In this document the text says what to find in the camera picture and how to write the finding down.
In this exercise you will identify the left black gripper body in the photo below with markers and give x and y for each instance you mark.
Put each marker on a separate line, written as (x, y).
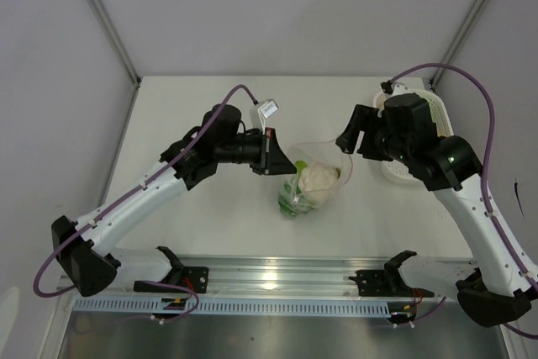
(253, 150)

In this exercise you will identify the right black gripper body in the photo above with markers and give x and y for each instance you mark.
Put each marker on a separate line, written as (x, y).
(378, 142)

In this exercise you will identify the clear pink-dotted zip bag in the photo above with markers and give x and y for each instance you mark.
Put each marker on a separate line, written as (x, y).
(324, 152)

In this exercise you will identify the green toy cabbage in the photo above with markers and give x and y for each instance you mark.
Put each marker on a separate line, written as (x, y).
(291, 201)

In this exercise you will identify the white toy cauliflower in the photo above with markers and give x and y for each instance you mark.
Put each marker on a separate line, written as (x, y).
(319, 183)

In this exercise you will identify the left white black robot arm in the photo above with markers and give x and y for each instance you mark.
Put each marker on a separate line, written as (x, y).
(87, 246)

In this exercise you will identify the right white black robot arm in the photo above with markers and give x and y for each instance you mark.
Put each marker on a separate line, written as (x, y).
(502, 286)

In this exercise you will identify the white plastic basket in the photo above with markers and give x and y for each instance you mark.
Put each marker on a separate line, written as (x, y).
(425, 122)

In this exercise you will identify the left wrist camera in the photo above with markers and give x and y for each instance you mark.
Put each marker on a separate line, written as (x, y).
(261, 112)

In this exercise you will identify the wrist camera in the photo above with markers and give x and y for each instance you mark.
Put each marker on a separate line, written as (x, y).
(392, 89)
(261, 112)

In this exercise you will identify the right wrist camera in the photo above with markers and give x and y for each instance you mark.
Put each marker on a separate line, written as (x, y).
(392, 89)

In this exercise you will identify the aluminium mounting rail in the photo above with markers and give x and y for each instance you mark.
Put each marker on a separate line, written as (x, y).
(251, 277)

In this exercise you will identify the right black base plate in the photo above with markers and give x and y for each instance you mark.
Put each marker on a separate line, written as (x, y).
(374, 283)

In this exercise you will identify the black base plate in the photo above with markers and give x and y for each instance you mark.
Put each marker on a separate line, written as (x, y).
(374, 283)
(193, 278)

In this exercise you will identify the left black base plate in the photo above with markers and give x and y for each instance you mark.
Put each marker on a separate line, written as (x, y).
(193, 278)

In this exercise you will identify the white slotted cable duct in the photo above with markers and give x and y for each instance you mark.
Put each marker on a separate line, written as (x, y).
(348, 308)

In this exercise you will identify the right aluminium frame post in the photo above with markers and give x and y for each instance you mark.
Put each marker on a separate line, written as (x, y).
(464, 30)

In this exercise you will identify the aluminium frame post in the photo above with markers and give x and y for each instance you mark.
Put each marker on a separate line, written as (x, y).
(464, 30)
(108, 28)

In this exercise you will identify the left aluminium frame post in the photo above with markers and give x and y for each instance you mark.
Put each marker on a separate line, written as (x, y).
(108, 28)

